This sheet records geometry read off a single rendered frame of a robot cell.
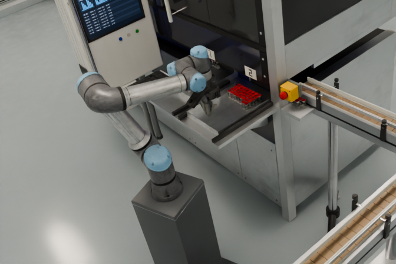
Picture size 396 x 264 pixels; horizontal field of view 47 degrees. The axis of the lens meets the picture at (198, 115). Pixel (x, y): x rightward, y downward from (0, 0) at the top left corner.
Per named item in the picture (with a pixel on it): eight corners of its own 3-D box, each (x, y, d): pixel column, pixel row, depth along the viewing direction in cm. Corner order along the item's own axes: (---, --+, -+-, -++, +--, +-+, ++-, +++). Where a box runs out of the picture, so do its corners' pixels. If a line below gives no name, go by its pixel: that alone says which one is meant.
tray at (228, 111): (235, 87, 256) (234, 82, 254) (269, 104, 238) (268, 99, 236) (187, 116, 242) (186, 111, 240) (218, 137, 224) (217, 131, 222)
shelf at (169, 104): (205, 62, 288) (205, 59, 287) (289, 103, 240) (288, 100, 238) (142, 97, 269) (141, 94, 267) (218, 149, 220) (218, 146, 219)
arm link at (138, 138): (151, 172, 212) (78, 96, 177) (139, 155, 224) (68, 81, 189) (171, 155, 213) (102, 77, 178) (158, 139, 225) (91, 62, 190)
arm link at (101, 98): (90, 99, 168) (208, 70, 187) (82, 87, 176) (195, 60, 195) (95, 126, 174) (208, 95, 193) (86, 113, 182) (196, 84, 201)
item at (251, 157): (207, 56, 471) (191, -27, 420) (387, 142, 327) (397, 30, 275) (124, 101, 430) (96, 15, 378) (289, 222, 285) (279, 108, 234)
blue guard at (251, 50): (96, 2, 367) (89, -20, 357) (270, 84, 232) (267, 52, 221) (95, 3, 367) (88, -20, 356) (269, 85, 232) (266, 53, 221)
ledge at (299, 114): (299, 99, 241) (299, 96, 239) (319, 108, 232) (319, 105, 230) (280, 111, 235) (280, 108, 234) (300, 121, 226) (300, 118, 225)
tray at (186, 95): (210, 62, 284) (209, 57, 282) (238, 75, 266) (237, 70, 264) (165, 86, 270) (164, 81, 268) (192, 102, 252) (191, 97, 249)
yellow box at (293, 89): (290, 91, 231) (290, 79, 227) (301, 96, 226) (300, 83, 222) (280, 98, 228) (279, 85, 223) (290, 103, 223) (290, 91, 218)
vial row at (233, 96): (230, 95, 250) (229, 88, 248) (253, 108, 238) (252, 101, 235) (227, 97, 249) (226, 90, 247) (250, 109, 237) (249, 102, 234)
